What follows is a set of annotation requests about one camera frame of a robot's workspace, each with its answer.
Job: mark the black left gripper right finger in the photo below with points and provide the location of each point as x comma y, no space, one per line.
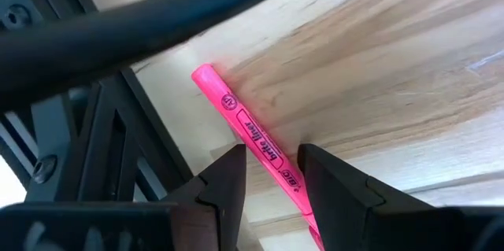
338,204

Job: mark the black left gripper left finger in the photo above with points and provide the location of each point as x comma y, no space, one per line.
220,188

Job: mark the pink highlighter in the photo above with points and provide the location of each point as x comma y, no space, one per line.
244,125

